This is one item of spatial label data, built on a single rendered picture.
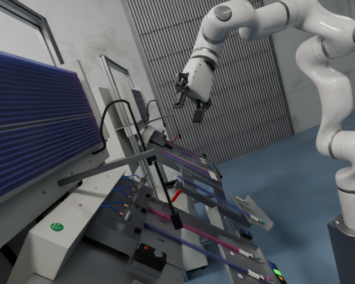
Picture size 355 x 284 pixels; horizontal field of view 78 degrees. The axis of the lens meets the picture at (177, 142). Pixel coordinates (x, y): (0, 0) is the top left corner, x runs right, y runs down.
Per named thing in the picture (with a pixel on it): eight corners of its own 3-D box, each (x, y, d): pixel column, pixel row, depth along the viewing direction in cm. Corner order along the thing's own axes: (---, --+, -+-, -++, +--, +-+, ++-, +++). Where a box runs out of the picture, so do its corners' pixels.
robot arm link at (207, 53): (202, 69, 72) (199, 76, 71) (186, 51, 66) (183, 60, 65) (224, 64, 66) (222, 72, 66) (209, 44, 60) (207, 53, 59)
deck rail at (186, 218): (249, 256, 99) (257, 245, 98) (251, 260, 97) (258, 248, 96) (106, 189, 93) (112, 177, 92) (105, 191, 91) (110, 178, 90)
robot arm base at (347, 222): (358, 207, 103) (351, 172, 100) (407, 227, 85) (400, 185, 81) (324, 223, 101) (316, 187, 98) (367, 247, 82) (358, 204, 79)
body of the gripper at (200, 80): (202, 74, 71) (192, 105, 69) (183, 54, 64) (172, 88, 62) (222, 71, 66) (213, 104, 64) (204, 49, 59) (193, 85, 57)
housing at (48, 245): (112, 197, 92) (127, 168, 89) (42, 304, 43) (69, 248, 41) (94, 189, 91) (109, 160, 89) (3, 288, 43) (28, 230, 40)
